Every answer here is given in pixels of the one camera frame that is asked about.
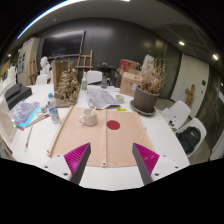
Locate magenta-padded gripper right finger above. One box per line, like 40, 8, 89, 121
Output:
131, 142, 182, 187

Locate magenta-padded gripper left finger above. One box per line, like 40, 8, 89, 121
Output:
42, 142, 92, 186

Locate clear blue-capped drink bottle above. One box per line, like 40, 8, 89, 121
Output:
46, 92, 61, 125

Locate beige canvas table mat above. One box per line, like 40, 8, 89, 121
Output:
49, 105, 156, 168

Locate light wooden slat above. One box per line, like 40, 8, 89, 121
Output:
46, 105, 75, 158

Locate white ceramic mug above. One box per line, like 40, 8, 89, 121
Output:
78, 108, 98, 127

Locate black backpack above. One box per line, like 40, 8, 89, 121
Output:
176, 125, 202, 155

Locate grey plant saucer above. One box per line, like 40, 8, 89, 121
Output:
129, 99, 157, 117

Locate flat round red coaster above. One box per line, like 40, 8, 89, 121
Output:
106, 119, 121, 131

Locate long paintbrush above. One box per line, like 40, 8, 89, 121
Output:
23, 124, 34, 153

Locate bundle of paintbrushes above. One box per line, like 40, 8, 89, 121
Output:
25, 113, 51, 129

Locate small glass jar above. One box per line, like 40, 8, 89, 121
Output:
40, 103, 50, 115

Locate white plastic chair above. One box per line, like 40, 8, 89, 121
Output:
162, 99, 192, 129
85, 70, 103, 85
174, 117, 208, 158
34, 73, 49, 86

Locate dried plant in grey pot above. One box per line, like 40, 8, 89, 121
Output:
133, 59, 167, 114

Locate colourful printed book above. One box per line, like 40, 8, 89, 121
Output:
9, 99, 42, 132

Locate brown carved sculpture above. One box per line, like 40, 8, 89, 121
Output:
51, 59, 82, 108

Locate wooden figure sculpture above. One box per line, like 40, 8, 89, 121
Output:
184, 83, 196, 108

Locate green-labelled spray bottle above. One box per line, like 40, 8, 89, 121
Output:
81, 70, 89, 91

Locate brown cardboard box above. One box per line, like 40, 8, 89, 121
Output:
119, 68, 143, 98

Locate grey pitcher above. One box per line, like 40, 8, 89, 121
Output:
100, 75, 110, 90

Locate black box stack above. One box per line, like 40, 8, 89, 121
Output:
3, 82, 34, 110

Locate wooden easel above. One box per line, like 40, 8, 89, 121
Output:
27, 53, 38, 86
75, 49, 94, 79

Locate black desk appliance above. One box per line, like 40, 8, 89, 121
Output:
97, 62, 118, 88

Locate white plaster statue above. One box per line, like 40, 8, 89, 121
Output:
141, 53, 155, 74

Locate red box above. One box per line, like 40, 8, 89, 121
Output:
118, 58, 139, 73

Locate white cabinet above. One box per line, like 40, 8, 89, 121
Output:
17, 37, 41, 87

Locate round ceiling spotlights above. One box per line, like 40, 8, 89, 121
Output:
178, 40, 220, 62

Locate long ceiling light strip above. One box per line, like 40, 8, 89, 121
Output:
16, 0, 86, 39

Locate black wall screen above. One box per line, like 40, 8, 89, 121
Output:
41, 30, 86, 59

